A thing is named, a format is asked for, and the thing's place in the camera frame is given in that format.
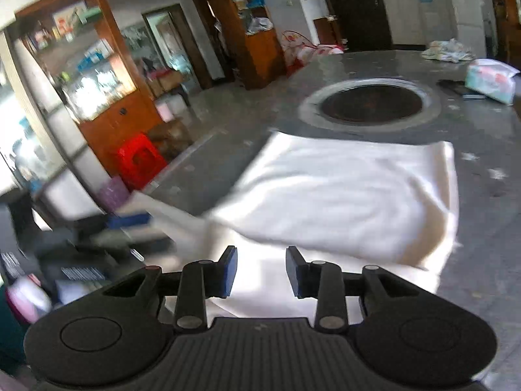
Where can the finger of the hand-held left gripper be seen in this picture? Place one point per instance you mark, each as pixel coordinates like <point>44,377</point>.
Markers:
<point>128,220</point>

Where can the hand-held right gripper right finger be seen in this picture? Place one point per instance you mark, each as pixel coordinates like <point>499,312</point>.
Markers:
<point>296,273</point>

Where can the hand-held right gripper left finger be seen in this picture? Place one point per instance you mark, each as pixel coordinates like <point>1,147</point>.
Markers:
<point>227,273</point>

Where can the cream knit garment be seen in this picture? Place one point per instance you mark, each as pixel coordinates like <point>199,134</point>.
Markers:
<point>325,187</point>

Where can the purple plastic stool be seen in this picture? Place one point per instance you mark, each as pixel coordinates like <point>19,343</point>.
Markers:
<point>114,194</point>

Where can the red plastic stool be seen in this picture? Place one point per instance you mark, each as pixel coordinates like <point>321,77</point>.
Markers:
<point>140,161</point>

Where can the wooden glass display cabinet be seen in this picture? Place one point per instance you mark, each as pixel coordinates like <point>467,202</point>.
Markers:
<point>118,118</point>

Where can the wooden room door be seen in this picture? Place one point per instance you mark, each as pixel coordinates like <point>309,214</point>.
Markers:
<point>171,49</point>

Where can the round built-in induction cooker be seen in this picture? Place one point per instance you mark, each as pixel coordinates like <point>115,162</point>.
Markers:
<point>368,104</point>

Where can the wooden shelf cabinet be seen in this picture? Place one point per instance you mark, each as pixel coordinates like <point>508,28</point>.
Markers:
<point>260,57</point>

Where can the white plastic bag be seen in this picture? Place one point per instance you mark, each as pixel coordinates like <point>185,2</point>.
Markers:
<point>259,25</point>

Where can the black remote control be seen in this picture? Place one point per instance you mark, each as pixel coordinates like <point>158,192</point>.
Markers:
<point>460,88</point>

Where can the blue plastic bag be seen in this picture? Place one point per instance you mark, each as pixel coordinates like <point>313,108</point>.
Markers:
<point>255,2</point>

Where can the patterned cloth pile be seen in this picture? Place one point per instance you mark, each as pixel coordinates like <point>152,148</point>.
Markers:
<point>447,51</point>

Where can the dark entrance door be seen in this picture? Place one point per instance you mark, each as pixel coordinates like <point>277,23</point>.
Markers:
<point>354,8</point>

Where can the tissue pack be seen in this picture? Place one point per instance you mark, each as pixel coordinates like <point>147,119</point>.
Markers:
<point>490,79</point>

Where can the white water dispenser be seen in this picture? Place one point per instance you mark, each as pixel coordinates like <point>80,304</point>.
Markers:
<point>431,24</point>

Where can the white refrigerator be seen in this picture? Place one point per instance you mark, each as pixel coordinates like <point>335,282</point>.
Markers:
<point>468,8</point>

